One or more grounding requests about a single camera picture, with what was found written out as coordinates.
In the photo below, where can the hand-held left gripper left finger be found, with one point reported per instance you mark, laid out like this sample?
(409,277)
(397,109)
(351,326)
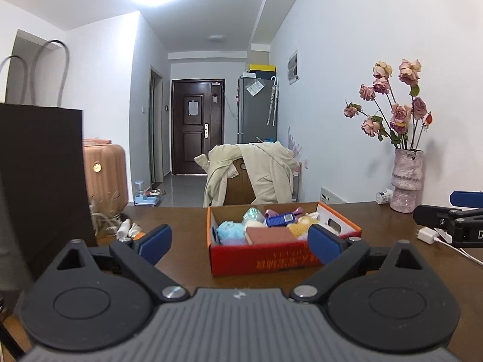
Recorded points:
(154,243)

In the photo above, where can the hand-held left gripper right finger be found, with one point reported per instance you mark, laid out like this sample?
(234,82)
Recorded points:
(326,243)

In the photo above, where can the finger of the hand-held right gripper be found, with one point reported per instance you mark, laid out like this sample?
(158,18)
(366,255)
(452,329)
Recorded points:
(434,217)
(468,200)

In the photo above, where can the yellow paw plush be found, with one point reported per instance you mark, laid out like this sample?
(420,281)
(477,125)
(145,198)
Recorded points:
(298,230)

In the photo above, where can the blue printed packet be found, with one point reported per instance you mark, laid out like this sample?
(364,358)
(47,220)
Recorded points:
(281,219)

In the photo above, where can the pink layered sponge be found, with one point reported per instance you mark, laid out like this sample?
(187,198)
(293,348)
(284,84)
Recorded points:
(271,235)

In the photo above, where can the purple satin scrunchie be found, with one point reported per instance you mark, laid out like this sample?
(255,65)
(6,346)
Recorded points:
(273,212)

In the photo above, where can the white sponge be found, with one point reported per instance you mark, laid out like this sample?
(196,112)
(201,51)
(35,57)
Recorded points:
(254,224)

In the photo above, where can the blue plush toy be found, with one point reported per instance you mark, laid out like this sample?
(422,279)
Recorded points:
(231,232)

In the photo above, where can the red cardboard box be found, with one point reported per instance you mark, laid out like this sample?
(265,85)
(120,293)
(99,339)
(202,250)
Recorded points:
(241,260)

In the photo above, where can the white plug adapter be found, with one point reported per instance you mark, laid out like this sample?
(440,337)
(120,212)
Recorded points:
(426,235)

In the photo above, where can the blue pet feeder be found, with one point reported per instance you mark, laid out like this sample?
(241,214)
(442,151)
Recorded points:
(148,196)

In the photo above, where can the white leaning panel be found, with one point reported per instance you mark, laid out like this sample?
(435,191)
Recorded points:
(334,196)

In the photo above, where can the pink speckled vase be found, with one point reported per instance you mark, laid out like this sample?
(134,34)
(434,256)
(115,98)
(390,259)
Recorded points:
(406,177)

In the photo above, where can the small white bottle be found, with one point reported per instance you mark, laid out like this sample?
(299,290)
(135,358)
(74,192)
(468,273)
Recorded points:
(383,197)

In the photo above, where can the clear glass jar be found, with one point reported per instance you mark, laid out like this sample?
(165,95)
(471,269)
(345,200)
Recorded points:
(107,217)

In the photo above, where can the pink suitcase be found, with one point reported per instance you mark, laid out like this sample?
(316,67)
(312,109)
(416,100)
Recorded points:
(107,173)

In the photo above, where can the beige jacket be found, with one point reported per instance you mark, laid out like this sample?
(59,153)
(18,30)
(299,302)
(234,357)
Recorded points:
(271,173)

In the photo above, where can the brown wooden chair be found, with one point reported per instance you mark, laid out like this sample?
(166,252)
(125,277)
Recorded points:
(237,188)

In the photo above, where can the dried pink roses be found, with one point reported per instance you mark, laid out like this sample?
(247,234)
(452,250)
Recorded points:
(400,115)

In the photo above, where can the dark brown entrance door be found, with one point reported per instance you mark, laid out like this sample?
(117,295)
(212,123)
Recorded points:
(196,132)

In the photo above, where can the black paper bag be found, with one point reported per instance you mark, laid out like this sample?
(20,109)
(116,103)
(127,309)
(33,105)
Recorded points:
(41,177)

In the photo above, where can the grey refrigerator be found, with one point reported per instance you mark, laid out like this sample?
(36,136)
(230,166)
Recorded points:
(254,117)

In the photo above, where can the white folded umbrella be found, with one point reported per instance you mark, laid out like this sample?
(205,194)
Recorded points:
(272,101)

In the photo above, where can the paper sheet on refrigerator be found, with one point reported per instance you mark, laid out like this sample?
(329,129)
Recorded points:
(254,87)

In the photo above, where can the yellow and black box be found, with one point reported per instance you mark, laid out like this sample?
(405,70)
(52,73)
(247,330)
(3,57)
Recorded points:
(263,70)

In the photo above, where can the round ceiling lamp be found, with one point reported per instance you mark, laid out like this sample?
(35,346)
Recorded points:
(217,38)

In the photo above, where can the interior doorway frame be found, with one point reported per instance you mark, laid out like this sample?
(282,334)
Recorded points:
(155,128)

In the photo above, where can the wall panel picture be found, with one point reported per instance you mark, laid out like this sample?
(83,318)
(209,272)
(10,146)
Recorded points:
(293,67)

